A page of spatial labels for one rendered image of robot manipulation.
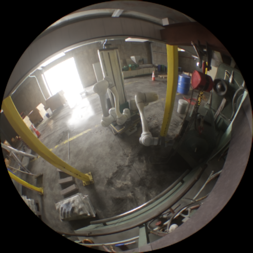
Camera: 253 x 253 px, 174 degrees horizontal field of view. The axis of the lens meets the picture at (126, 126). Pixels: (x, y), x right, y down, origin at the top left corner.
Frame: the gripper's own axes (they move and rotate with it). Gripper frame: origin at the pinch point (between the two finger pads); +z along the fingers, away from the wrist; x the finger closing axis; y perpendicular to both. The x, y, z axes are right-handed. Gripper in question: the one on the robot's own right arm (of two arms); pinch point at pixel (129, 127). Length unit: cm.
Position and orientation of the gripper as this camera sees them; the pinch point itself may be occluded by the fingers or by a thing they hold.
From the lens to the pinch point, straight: 148.9
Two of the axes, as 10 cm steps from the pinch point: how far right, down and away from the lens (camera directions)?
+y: -5.9, -4.9, 6.4
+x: -8.0, 5.0, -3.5
